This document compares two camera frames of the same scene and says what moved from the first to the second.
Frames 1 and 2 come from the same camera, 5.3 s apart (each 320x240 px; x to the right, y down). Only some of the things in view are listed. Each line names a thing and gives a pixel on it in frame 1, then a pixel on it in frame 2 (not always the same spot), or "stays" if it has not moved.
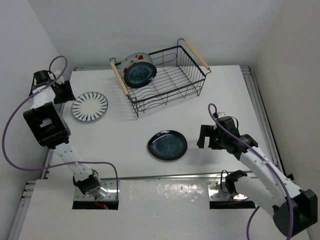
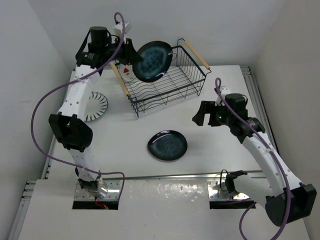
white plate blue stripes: x=89 y=106 stays
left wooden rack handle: x=119 y=78 stays
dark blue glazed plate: x=167 y=145 stays
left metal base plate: x=111 y=184 stays
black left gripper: x=68 y=96 to x=129 y=56
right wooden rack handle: x=205 y=64 stays
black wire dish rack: x=179 y=74 stays
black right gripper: x=207 y=131 to x=206 y=107
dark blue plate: x=139 y=74 to x=157 y=57
